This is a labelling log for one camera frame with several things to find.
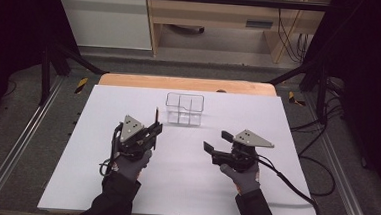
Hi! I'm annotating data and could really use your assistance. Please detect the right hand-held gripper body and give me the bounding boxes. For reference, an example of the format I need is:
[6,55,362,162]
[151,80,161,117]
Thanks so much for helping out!
[211,126,276,176]

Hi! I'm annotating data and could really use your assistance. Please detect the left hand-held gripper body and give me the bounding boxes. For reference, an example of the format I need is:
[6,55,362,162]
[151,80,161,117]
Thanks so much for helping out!
[115,114,154,163]

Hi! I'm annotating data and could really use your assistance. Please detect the dark pencil with orange end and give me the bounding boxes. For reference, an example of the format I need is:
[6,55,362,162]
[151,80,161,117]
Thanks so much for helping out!
[152,106,160,151]

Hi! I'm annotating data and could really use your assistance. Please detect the clear plastic compartment organizer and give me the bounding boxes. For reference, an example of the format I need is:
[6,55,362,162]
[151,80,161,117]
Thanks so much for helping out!
[163,91,206,128]

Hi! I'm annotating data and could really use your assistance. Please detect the person's left hand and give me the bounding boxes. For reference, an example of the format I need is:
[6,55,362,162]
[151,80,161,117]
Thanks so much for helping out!
[111,146,154,185]

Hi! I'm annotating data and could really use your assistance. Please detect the person's right hand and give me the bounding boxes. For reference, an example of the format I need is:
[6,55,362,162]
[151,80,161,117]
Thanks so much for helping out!
[217,158,263,197]

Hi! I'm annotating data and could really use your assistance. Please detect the white board table cover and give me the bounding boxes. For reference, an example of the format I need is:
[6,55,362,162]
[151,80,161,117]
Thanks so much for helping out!
[36,81,327,215]

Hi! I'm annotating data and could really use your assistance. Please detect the wooden table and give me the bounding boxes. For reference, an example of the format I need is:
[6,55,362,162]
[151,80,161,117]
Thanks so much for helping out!
[98,72,278,98]

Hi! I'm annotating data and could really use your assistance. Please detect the white cabinet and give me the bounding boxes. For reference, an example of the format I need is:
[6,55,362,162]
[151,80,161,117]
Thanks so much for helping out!
[47,0,156,51]

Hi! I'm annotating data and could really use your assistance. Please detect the light wooden desk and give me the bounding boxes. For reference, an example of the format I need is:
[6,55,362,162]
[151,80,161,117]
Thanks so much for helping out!
[141,0,330,68]

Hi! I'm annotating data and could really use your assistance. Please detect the dark curtain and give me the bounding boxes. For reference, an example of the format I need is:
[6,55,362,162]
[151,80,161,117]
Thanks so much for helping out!
[0,0,83,146]
[294,0,381,205]

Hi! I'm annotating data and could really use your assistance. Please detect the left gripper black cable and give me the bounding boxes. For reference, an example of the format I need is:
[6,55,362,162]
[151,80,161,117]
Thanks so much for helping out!
[98,121,124,179]

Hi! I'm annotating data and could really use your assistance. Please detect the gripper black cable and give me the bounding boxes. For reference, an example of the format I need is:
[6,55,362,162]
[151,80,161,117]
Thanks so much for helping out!
[230,149,324,215]
[98,121,124,179]

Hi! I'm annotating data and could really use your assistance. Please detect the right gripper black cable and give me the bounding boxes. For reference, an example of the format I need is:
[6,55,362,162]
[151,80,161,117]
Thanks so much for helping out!
[230,149,324,215]

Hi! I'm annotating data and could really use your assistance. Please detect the black floor cables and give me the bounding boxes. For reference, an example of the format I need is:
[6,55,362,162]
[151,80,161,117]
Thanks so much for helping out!
[285,75,348,199]

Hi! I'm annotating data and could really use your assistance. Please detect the black frame brace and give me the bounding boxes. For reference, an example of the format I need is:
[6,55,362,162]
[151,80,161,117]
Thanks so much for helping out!
[37,41,112,110]
[263,56,332,126]

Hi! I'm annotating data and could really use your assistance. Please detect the aluminium rail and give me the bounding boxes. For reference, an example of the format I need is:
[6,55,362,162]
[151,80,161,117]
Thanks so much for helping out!
[0,71,65,215]
[295,93,381,215]

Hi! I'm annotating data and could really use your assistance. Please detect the hanging black cables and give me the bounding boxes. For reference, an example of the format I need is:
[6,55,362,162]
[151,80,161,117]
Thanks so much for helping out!
[270,0,312,65]

